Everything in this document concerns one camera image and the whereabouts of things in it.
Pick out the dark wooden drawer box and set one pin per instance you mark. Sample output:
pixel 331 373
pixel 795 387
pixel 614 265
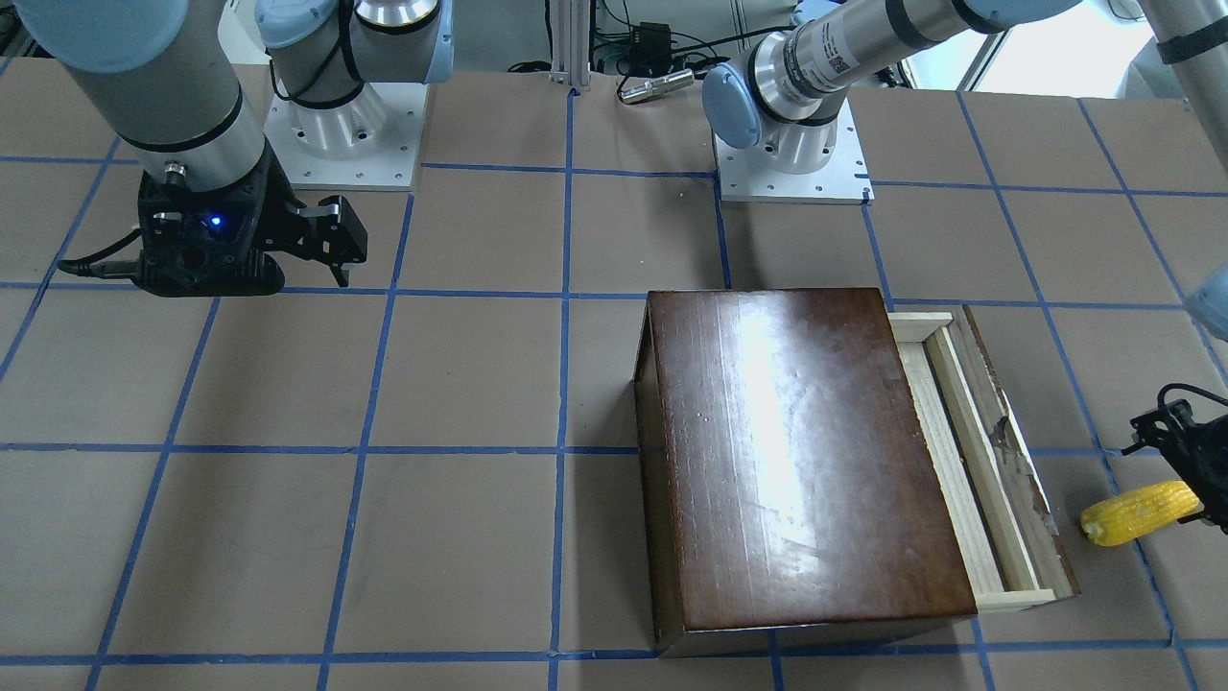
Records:
pixel 790 497

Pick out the silver cylinder tool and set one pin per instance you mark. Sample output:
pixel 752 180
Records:
pixel 657 87

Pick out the yellow corn cob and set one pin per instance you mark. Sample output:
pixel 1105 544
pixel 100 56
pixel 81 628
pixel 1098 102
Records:
pixel 1138 512

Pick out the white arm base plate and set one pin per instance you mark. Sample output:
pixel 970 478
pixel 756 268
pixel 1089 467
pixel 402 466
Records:
pixel 796 163
pixel 371 144

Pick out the wooden drawer with white handle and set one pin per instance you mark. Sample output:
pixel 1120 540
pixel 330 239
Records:
pixel 1012 550

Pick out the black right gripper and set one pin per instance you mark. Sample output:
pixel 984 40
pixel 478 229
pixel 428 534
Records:
pixel 279 219

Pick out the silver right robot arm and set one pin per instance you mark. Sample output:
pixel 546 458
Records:
pixel 157 72

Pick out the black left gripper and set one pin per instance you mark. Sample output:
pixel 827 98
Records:
pixel 1211 477

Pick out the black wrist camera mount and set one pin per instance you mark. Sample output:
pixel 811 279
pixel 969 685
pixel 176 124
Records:
pixel 1168 428

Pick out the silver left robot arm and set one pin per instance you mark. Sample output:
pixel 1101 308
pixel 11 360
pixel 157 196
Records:
pixel 783 95

